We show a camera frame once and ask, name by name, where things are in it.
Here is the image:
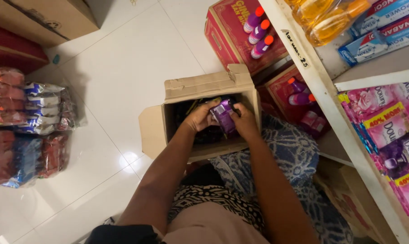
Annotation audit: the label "person's right hand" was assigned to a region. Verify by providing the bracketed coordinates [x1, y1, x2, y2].
[229, 103, 261, 142]

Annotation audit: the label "purple sachet pack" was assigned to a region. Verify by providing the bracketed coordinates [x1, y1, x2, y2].
[210, 99, 239, 139]

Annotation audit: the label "plastic bundle of snack packets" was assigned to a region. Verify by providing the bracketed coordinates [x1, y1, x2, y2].
[0, 67, 86, 136]

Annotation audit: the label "person's blue patterned clothing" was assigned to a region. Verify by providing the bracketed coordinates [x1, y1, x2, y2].
[167, 113, 354, 244]

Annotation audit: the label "white shelf rack with goods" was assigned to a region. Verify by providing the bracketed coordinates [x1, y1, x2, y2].
[259, 0, 409, 244]

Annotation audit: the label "open brown cardboard box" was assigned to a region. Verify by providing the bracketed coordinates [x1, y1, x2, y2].
[138, 64, 262, 163]

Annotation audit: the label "dark red box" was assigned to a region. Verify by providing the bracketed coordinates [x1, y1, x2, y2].
[0, 22, 50, 75]

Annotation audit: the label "person's left hand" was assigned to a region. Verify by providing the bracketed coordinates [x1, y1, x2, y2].
[183, 100, 222, 133]

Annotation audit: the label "large brown cardboard box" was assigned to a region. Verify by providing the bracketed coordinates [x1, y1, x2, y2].
[0, 0, 100, 48]

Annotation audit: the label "red cardboard carton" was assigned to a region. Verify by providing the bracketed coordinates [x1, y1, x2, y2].
[204, 0, 290, 76]
[257, 64, 330, 136]

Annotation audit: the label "plastic bundle red blue packets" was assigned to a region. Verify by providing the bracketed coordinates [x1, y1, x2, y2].
[0, 130, 73, 189]

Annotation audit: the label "purple bottle with orange cap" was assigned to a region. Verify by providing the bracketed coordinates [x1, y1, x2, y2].
[288, 93, 317, 106]
[248, 19, 271, 45]
[243, 6, 265, 34]
[288, 77, 311, 94]
[251, 35, 274, 59]

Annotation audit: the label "brown carton with red print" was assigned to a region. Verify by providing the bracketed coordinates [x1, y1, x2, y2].
[313, 157, 400, 244]

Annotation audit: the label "pink sachet bundle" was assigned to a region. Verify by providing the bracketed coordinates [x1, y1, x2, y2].
[300, 110, 331, 139]

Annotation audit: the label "dark sachets in box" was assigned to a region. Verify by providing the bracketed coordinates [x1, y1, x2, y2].
[166, 96, 242, 145]

